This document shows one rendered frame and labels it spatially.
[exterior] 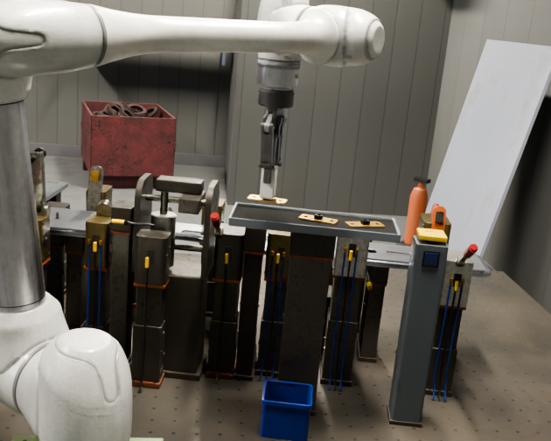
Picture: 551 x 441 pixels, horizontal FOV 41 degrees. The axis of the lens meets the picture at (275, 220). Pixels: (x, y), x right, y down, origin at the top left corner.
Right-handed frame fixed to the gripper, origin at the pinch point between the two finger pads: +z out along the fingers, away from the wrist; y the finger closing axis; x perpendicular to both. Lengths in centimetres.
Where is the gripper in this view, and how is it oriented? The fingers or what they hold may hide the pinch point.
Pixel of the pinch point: (268, 181)
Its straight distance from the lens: 160.1
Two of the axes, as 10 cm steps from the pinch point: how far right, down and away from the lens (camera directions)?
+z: -0.8, 9.6, 2.7
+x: -9.7, -1.5, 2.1
